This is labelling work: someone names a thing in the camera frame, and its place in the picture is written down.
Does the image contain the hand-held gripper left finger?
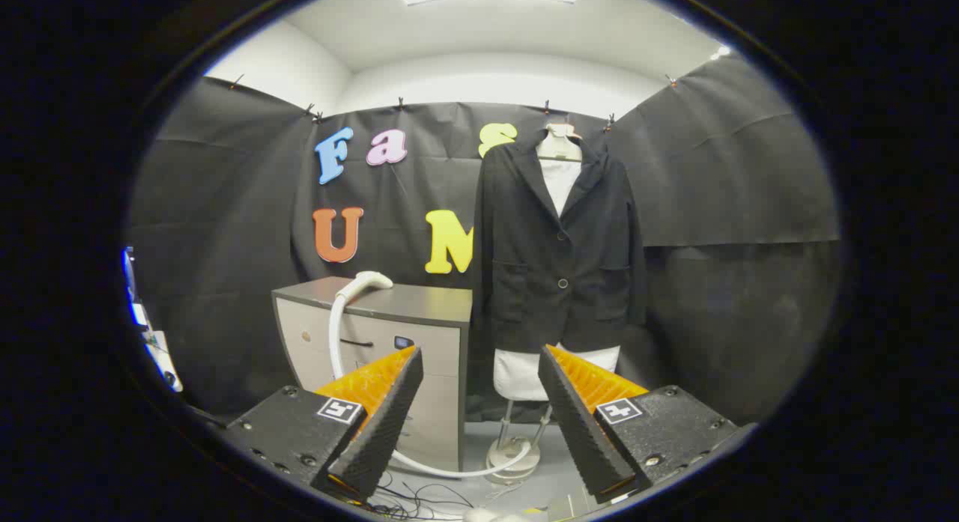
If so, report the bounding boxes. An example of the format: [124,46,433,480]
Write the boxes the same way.
[223,345,425,502]

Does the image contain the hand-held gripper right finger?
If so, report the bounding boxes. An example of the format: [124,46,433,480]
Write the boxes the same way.
[537,344,750,506]

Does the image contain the black jacket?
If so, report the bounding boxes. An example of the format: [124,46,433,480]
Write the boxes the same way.
[471,129,649,354]

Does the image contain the mannequin stand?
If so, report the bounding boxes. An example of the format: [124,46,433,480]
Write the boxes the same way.
[485,401,554,484]

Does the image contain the white mannequin torso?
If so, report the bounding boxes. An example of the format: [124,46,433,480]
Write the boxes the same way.
[493,122,621,401]

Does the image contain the grey cabinet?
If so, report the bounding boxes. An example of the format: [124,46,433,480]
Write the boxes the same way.
[271,276,474,474]

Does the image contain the white electronic equipment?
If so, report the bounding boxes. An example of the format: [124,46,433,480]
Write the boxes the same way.
[122,245,184,394]

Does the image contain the black backdrop cloth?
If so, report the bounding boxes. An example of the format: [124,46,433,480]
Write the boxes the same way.
[124,54,844,425]

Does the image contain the black floor cables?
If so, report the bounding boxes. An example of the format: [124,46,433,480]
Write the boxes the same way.
[367,470,480,521]

